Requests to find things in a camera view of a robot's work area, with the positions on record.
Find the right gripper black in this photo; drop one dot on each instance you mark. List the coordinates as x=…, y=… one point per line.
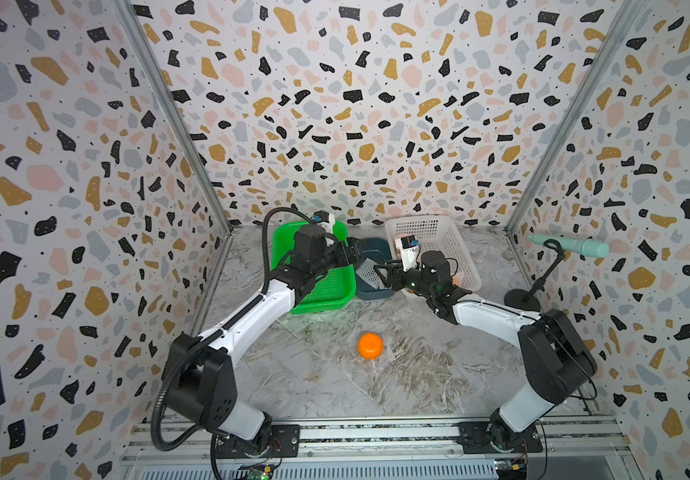
x=395, y=276

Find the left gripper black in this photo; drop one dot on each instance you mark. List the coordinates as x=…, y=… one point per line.
x=344, y=246

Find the netted orange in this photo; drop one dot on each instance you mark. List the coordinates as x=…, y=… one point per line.
x=370, y=346

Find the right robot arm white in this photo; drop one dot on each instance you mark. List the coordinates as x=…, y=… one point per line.
x=556, y=360

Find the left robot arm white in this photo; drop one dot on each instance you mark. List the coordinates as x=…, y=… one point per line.
x=199, y=389

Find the dark teal plastic bin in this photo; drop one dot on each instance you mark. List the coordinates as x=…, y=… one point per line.
x=377, y=249

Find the green plastic mesh basket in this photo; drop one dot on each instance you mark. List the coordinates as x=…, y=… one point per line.
x=331, y=293

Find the white plastic mesh basket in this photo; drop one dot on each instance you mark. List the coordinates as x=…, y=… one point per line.
x=437, y=232

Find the black microphone stand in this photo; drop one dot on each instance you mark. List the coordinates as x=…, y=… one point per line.
x=526, y=300

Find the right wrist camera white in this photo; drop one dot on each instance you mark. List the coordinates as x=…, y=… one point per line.
x=408, y=251

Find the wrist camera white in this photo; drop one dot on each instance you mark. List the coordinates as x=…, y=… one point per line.
x=408, y=251
x=324, y=219

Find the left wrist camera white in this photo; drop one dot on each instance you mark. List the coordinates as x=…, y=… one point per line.
x=324, y=219

